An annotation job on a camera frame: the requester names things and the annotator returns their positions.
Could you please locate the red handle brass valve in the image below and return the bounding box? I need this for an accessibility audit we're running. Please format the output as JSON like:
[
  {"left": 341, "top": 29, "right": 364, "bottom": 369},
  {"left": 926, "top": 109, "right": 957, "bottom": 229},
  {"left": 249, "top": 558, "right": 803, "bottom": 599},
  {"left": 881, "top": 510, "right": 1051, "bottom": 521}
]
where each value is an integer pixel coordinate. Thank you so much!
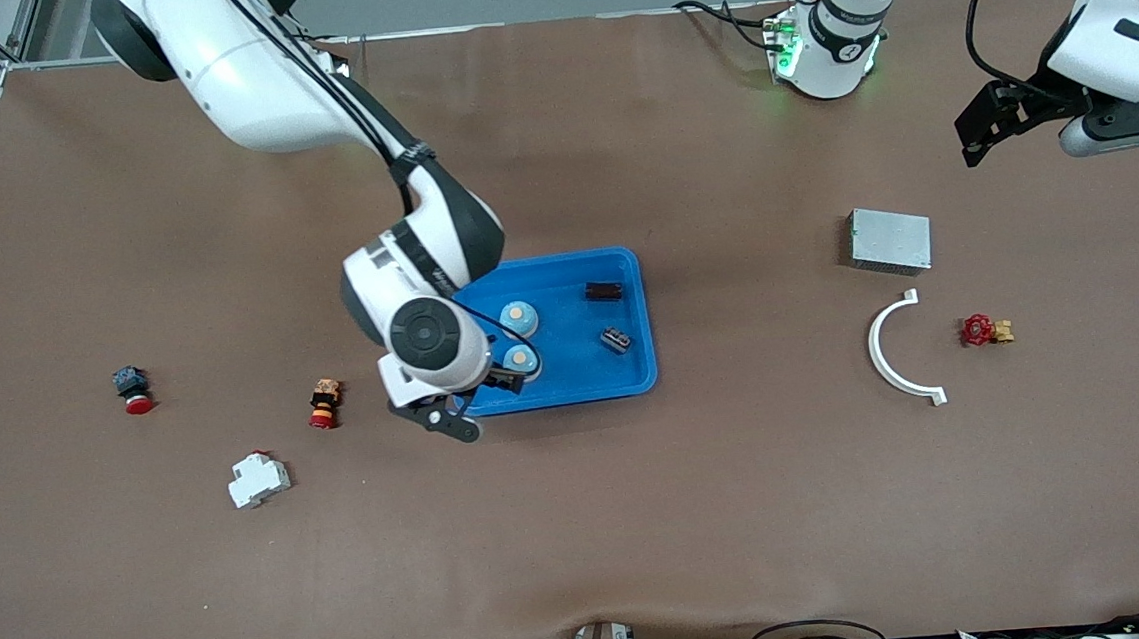
[{"left": 959, "top": 310, "right": 1018, "bottom": 350}]

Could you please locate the white curved plastic bracket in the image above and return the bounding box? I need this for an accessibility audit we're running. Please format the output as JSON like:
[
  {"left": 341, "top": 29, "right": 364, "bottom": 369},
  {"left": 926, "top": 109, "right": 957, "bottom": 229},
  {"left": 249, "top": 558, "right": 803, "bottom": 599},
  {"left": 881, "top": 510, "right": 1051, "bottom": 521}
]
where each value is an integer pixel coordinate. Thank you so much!
[{"left": 863, "top": 286, "right": 949, "bottom": 412}]

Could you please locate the red yellow emergency stop button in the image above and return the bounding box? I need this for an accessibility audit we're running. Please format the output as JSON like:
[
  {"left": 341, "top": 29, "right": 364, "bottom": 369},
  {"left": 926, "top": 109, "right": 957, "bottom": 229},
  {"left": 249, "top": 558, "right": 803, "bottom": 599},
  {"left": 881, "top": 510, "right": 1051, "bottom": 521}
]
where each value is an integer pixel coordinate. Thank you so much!
[{"left": 305, "top": 377, "right": 346, "bottom": 432}]

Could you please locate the brown table cover sheet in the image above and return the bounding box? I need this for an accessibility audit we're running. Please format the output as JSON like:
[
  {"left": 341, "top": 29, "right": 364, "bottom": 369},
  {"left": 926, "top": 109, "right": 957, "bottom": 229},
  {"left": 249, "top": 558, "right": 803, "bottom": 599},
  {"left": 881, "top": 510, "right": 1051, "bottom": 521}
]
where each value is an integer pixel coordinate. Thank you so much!
[{"left": 0, "top": 0, "right": 1139, "bottom": 639}]

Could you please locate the blue bell with cream button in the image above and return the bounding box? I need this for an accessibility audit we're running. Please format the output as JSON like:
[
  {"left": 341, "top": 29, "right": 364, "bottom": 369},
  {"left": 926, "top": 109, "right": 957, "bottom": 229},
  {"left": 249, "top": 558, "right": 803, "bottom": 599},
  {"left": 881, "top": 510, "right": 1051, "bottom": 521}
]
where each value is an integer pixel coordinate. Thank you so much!
[
  {"left": 497, "top": 299, "right": 543, "bottom": 340},
  {"left": 501, "top": 342, "right": 545, "bottom": 383}
]

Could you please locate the silver metal box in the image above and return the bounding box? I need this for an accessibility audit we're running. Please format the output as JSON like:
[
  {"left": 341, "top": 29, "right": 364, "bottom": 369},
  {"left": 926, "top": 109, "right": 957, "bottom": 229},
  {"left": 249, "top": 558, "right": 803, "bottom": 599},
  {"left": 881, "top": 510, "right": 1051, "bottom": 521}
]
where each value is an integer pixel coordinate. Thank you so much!
[{"left": 835, "top": 203, "right": 935, "bottom": 282}]

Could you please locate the red push button black base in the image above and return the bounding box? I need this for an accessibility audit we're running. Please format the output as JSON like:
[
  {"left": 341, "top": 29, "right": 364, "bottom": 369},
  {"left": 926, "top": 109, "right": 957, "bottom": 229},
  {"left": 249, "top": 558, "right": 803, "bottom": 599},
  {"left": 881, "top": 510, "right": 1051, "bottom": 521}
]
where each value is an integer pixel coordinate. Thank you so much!
[{"left": 111, "top": 363, "right": 158, "bottom": 418}]

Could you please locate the black base cable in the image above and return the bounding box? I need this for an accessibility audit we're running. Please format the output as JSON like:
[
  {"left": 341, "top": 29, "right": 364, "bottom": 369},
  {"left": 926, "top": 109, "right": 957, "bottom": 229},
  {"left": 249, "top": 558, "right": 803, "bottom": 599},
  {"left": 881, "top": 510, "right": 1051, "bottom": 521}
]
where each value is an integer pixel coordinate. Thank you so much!
[{"left": 672, "top": 0, "right": 787, "bottom": 60}]

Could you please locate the blue plastic tray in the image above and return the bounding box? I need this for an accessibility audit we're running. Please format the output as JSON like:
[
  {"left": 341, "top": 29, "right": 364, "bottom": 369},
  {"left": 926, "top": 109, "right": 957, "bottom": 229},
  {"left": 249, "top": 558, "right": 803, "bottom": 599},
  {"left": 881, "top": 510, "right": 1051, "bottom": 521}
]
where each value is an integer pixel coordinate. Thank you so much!
[{"left": 445, "top": 244, "right": 661, "bottom": 420}]

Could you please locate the white circuit breaker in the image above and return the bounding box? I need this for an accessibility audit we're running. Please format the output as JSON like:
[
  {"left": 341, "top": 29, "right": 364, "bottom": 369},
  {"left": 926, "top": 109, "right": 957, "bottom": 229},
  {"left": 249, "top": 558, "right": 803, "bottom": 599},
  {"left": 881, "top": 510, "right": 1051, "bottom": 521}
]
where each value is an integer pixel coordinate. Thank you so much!
[{"left": 225, "top": 447, "right": 294, "bottom": 512}]

